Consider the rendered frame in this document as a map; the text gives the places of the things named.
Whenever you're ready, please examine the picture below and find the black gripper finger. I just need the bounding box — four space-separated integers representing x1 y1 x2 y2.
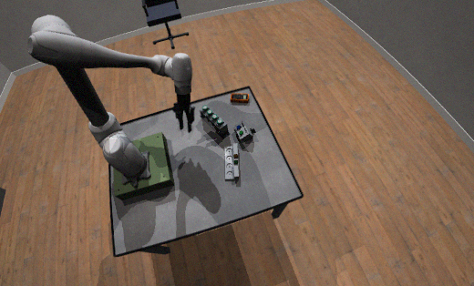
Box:
184 105 195 133
175 112 183 130

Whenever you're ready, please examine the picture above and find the orange digital multimeter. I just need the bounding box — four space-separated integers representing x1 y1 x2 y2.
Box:
231 94 249 103

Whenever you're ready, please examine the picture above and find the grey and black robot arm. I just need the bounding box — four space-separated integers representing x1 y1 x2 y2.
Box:
27 15 192 186

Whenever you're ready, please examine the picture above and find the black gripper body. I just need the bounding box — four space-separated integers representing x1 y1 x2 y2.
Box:
177 94 191 110

